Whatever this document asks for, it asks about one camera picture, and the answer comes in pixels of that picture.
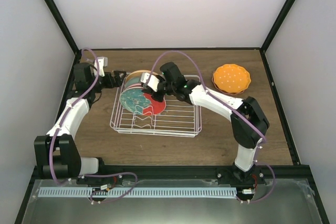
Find tan beige plate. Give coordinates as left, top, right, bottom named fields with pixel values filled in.
left=125, top=70, right=150, bottom=82

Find plain pink plate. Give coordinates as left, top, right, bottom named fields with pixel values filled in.
left=126, top=83, right=144, bottom=90

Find light blue slotted cable duct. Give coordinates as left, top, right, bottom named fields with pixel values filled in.
left=38, top=187, right=237, bottom=198

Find white wire dish rack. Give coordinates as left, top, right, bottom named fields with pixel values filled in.
left=109, top=72, right=203, bottom=137

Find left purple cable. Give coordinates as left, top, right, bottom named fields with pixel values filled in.
left=48, top=48, right=102, bottom=185

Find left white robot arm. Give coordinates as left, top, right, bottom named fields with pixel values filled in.
left=34, top=57, right=127, bottom=184

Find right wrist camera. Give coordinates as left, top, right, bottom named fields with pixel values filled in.
left=140, top=72, right=160, bottom=92

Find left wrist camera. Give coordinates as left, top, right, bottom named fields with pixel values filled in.
left=98, top=57, right=108, bottom=68

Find red and teal plate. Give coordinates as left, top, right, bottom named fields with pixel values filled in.
left=119, top=87, right=166, bottom=116

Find mint green flower plate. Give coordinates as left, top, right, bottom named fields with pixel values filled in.
left=124, top=77, right=141, bottom=89

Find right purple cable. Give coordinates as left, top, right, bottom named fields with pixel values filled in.
left=151, top=50, right=267, bottom=146

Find orange polka dot plate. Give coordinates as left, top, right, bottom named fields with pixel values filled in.
left=213, top=64, right=251, bottom=92

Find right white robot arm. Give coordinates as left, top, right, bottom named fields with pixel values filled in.
left=140, top=62, right=270, bottom=184

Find pink polka dot plate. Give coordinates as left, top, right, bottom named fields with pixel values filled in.
left=212, top=77, right=246, bottom=96

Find purple cable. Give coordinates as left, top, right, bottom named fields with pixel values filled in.
left=151, top=50, right=267, bottom=146
left=48, top=48, right=102, bottom=185

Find black enclosure frame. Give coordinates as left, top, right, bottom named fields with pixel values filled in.
left=14, top=0, right=330, bottom=224

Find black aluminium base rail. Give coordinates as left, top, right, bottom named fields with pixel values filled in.
left=99, top=165, right=312, bottom=185

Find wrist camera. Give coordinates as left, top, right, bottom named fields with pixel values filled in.
left=140, top=72, right=160, bottom=92
left=98, top=57, right=108, bottom=68

